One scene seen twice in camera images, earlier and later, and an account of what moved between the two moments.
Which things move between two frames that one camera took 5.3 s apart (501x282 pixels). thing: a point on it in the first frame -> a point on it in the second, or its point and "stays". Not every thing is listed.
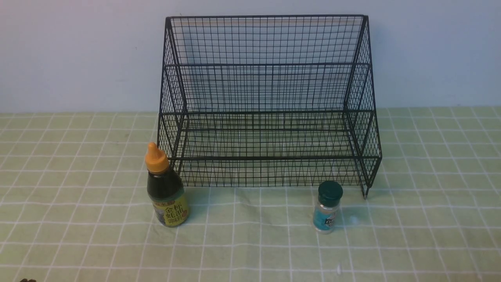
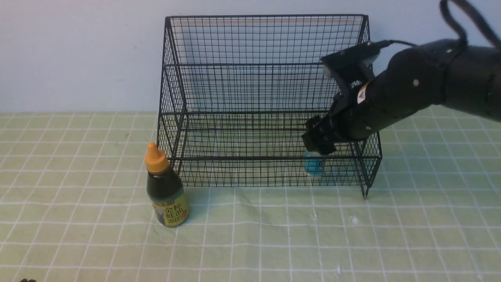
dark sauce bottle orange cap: x=165 y=190 stays
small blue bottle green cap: x=326 y=214 -> x=313 y=163
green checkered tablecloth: x=421 y=201 stays
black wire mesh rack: x=269 y=101 stays
